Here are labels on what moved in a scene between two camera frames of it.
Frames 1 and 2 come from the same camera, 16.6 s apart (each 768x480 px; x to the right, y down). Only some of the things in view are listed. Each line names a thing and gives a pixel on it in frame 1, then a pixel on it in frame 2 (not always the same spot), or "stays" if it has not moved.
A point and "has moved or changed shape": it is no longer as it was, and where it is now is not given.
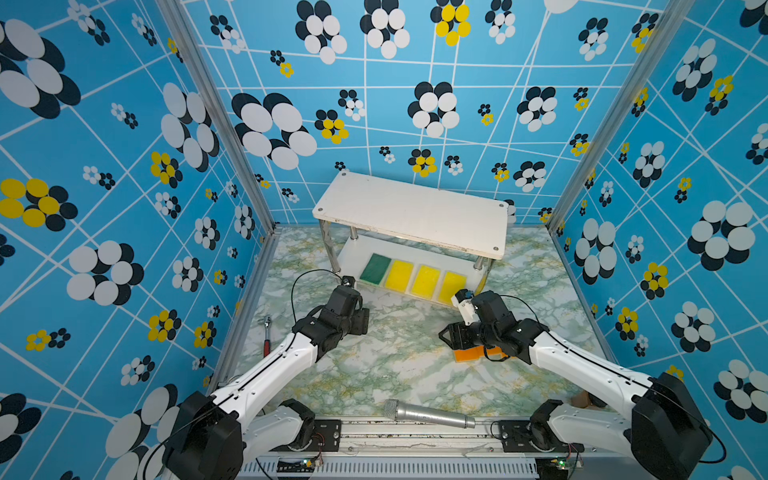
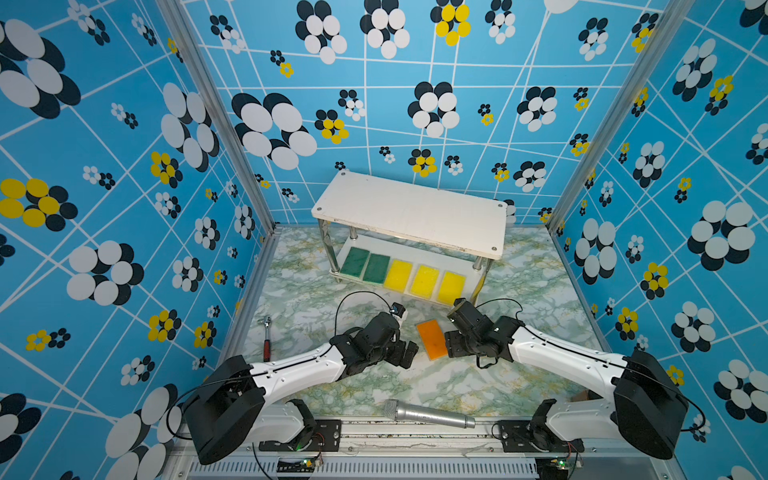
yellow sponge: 426,282 stays
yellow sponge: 399,275 stays
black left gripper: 362,318 → 399,359
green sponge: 375,269 stays
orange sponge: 469,354 has moved or changed shape
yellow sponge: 451,283 stays
